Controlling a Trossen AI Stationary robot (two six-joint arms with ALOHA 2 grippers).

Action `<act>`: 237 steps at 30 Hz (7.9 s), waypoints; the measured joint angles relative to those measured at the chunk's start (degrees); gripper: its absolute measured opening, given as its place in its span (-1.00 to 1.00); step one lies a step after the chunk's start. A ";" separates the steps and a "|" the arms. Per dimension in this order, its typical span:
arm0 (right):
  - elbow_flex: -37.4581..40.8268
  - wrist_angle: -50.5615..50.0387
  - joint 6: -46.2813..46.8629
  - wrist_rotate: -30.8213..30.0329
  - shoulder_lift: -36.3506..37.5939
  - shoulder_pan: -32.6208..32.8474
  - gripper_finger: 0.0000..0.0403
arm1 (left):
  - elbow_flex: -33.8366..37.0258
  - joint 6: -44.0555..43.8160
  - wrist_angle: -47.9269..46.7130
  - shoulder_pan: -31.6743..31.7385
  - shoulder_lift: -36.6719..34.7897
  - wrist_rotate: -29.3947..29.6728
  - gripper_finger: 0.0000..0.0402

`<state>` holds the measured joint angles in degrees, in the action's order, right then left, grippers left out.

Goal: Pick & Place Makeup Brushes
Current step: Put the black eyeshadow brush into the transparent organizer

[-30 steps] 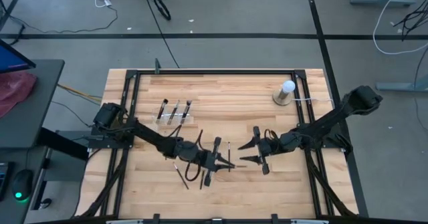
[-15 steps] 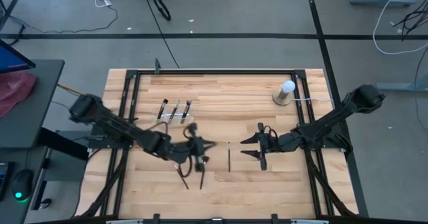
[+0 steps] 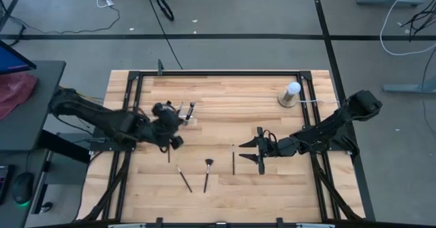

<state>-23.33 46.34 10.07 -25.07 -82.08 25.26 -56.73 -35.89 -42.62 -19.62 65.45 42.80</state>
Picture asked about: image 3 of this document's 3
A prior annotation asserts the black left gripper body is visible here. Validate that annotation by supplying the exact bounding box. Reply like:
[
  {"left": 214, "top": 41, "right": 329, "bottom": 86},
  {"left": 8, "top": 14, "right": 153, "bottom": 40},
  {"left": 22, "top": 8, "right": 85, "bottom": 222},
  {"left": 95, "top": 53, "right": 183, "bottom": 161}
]
[{"left": 151, "top": 101, "right": 185, "bottom": 150}]

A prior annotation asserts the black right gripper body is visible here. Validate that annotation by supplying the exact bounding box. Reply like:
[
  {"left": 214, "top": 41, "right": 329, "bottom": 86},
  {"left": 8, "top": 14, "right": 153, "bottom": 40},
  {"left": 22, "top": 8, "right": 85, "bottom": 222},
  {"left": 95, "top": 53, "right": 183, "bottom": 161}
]
[{"left": 257, "top": 127, "right": 281, "bottom": 175}]

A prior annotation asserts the black fan makeup brush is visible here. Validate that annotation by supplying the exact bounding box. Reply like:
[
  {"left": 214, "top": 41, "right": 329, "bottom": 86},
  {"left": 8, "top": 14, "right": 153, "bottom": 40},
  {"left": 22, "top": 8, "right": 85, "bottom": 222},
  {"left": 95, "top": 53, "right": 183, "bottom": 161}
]
[{"left": 203, "top": 158, "right": 215, "bottom": 194}]

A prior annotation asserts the thin black makeup brush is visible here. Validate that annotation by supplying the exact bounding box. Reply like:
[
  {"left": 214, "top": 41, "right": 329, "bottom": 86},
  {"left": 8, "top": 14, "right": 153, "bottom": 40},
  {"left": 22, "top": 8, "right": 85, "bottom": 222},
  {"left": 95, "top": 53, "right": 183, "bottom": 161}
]
[{"left": 175, "top": 165, "right": 193, "bottom": 193}]

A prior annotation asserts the clear acrylic brush holder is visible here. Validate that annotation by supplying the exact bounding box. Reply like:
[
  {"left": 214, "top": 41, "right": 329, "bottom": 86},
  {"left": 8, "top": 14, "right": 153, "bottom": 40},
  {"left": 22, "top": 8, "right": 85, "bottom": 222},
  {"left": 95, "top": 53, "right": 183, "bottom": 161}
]
[{"left": 175, "top": 101, "right": 200, "bottom": 126}]

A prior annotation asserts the white globe lamp brass base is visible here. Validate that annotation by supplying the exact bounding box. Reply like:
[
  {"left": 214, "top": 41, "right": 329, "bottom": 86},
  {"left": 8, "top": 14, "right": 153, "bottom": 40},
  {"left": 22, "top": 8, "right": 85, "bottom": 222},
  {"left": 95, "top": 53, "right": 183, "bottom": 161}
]
[{"left": 277, "top": 81, "right": 302, "bottom": 108}]

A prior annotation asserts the black desk leg with caster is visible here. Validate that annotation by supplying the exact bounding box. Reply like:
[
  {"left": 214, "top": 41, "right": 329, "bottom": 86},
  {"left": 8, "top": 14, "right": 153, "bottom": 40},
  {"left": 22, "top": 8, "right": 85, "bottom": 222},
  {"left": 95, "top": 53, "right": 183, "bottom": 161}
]
[{"left": 29, "top": 149, "right": 55, "bottom": 215}]

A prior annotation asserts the dark grey desk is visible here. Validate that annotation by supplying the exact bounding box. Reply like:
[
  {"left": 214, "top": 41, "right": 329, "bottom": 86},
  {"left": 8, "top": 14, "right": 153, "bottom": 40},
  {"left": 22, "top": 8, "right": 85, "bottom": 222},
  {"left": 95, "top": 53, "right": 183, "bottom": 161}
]
[{"left": 0, "top": 60, "right": 67, "bottom": 228}]

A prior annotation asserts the grey table leg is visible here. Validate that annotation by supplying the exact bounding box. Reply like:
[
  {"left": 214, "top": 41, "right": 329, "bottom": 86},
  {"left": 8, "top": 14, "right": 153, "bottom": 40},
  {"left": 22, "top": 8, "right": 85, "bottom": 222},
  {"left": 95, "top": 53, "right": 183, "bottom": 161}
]
[{"left": 381, "top": 47, "right": 436, "bottom": 95}]

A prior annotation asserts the black computer mouse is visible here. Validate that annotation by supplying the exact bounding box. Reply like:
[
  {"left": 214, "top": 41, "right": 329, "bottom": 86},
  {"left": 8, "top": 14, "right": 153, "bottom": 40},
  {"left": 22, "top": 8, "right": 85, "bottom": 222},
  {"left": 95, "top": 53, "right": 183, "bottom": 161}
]
[{"left": 12, "top": 172, "right": 35, "bottom": 206}]

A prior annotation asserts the pink cloth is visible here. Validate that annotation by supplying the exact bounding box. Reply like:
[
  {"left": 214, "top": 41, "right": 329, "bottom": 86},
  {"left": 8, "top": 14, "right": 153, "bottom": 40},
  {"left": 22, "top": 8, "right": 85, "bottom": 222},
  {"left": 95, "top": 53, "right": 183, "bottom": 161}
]
[{"left": 0, "top": 72, "right": 39, "bottom": 120}]

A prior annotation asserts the blue screen monitor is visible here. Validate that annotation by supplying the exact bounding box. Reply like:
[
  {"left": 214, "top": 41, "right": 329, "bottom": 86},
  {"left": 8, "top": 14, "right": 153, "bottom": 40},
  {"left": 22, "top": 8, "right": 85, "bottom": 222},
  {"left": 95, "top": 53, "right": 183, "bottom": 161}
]
[{"left": 0, "top": 39, "right": 37, "bottom": 76}]

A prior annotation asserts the black keyboard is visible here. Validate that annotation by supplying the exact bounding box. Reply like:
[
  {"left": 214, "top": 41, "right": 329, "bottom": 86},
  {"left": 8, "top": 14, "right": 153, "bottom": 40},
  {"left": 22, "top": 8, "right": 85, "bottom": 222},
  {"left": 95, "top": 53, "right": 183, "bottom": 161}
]
[{"left": 0, "top": 164, "right": 12, "bottom": 206}]

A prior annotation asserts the black rig frame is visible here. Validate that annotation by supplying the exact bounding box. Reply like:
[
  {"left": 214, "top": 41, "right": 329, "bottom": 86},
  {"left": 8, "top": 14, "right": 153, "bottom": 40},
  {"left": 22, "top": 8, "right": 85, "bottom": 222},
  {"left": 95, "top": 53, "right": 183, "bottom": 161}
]
[{"left": 76, "top": 59, "right": 367, "bottom": 228}]

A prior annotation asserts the white lamp cable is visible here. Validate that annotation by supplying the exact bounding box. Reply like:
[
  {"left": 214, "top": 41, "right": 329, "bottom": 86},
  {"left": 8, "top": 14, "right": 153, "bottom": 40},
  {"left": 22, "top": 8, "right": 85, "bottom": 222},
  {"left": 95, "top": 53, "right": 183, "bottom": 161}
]
[{"left": 298, "top": 99, "right": 341, "bottom": 105}]

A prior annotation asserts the long black floor cable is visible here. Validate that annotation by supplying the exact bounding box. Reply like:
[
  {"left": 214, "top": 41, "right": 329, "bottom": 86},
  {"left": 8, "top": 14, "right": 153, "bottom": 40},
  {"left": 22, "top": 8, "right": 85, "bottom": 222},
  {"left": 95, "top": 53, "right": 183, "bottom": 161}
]
[{"left": 144, "top": 0, "right": 185, "bottom": 71}]

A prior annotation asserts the black strap loop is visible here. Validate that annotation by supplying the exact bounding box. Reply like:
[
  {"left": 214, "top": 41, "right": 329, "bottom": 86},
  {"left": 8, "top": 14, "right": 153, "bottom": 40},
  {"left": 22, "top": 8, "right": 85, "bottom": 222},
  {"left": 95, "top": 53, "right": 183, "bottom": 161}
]
[{"left": 155, "top": 0, "right": 176, "bottom": 22}]

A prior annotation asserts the thin black floor cable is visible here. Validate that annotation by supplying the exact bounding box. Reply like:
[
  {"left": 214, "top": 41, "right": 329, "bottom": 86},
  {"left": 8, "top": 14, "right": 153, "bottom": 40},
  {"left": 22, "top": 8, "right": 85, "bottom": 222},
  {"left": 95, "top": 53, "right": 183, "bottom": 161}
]
[{"left": 8, "top": 6, "right": 122, "bottom": 47}]

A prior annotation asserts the white floor cable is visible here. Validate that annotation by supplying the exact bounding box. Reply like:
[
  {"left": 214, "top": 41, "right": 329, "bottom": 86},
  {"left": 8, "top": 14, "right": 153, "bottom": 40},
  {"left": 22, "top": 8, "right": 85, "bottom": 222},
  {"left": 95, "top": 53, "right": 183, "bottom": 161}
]
[{"left": 379, "top": 0, "right": 436, "bottom": 57}]

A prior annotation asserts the black cable bundle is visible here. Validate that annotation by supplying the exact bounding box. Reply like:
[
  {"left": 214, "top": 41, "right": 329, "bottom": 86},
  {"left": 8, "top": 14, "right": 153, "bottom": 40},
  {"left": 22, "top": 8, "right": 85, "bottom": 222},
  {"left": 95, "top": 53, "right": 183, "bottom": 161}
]
[{"left": 401, "top": 1, "right": 436, "bottom": 42}]

